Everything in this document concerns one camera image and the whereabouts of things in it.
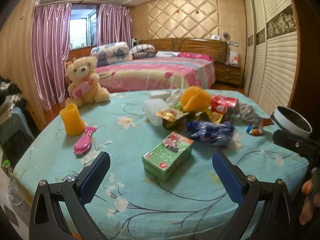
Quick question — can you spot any silver wrapper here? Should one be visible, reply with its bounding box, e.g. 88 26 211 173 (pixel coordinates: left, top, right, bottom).
226 102 263 128

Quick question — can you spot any blue plastic snack bag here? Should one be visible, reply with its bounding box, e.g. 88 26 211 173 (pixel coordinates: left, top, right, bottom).
186 121 234 147

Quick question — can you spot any red snack wrapper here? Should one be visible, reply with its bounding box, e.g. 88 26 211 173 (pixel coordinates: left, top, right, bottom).
211 94 238 114

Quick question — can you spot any green milk carton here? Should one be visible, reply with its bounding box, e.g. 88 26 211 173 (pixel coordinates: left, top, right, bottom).
142 132 194 181

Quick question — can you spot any orange spiky ball toy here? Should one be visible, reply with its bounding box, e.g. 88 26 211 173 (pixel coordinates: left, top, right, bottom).
180 86 212 112

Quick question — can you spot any yellow green snack bag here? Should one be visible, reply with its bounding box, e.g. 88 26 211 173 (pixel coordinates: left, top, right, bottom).
156 108 196 131

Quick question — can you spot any white round trash bin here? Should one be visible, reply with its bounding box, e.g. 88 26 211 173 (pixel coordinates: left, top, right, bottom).
271 106 312 138

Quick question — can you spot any person's right hand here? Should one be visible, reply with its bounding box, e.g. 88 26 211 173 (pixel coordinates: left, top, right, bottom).
299 179 319 225

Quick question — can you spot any pink hair brush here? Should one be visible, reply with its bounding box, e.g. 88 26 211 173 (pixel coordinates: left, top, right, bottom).
74 126 97 155

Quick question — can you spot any orange spiky cup toy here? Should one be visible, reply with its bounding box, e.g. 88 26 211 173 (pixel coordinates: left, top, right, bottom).
60 103 86 137

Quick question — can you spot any wooden nightstand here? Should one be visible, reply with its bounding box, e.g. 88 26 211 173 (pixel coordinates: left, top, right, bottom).
216 62 242 85

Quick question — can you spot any white bag on nightstand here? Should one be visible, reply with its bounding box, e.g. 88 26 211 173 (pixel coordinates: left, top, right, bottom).
228 50 239 67

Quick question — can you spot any white louvered wardrobe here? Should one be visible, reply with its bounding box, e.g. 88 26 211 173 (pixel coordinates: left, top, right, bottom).
243 0 298 115

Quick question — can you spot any beige teddy bear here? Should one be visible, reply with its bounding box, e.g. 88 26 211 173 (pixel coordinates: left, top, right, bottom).
66 56 110 108

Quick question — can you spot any wooden headboard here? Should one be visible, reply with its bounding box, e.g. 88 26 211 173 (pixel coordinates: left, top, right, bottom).
138 38 227 63

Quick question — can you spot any pink pillow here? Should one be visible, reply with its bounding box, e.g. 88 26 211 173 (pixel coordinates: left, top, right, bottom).
177 52 213 61

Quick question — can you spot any pink floral bed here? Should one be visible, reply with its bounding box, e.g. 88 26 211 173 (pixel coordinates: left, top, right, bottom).
97 57 216 93

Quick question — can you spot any blue heart folded quilt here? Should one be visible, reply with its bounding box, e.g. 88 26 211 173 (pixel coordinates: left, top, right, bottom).
90 42 133 67

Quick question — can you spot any white pillow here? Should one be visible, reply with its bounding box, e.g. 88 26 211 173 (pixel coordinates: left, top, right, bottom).
155 51 180 57

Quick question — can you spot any striped folded quilt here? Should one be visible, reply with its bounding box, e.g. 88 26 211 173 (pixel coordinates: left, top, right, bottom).
129 44 155 60

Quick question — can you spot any left pink curtain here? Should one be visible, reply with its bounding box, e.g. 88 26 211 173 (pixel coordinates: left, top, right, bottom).
31 2 72 111

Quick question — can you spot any pink curtain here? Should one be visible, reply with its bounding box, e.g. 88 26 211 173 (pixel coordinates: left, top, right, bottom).
31 2 72 111
97 3 132 47

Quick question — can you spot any right pink curtain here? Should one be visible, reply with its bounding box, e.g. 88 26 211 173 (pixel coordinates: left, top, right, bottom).
97 3 132 47

